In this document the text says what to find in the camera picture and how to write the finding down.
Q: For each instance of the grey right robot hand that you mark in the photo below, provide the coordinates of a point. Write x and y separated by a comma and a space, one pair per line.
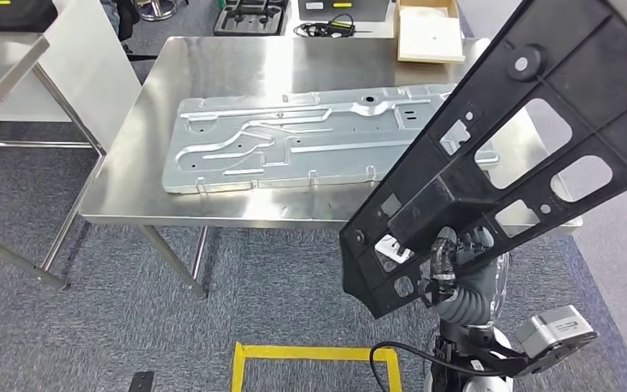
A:
443, 270

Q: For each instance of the black plastic frame part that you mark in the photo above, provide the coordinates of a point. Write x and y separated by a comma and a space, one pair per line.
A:
427, 200

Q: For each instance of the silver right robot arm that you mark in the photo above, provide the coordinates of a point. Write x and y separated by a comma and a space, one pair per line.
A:
470, 303

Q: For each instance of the stainless steel workbench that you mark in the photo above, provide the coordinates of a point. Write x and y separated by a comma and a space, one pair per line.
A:
227, 65

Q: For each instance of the white power strip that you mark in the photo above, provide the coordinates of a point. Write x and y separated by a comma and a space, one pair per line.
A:
392, 250

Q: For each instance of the yellow floor tape square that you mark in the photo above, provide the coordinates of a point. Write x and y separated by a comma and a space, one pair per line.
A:
302, 353

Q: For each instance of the stamped sheet metal panel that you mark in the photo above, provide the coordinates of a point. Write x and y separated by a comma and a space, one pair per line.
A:
292, 140

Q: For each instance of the cardboard box with white insert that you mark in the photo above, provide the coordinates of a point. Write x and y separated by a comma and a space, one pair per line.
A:
430, 35

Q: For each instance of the black flat case with labels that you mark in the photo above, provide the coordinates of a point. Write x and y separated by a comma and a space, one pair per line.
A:
357, 13

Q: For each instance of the black foam tray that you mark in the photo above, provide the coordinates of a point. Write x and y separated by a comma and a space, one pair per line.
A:
248, 27

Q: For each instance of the black robot foot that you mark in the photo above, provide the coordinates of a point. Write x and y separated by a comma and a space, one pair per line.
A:
141, 382

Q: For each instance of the chrome stool base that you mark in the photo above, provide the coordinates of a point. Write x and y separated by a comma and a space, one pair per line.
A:
156, 11

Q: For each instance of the steel table with white panel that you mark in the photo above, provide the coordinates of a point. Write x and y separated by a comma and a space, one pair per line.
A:
0, 70

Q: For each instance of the black case with yellow label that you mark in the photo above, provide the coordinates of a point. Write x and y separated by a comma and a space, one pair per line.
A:
10, 16

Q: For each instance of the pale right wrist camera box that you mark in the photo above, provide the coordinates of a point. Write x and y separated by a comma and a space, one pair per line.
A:
554, 327

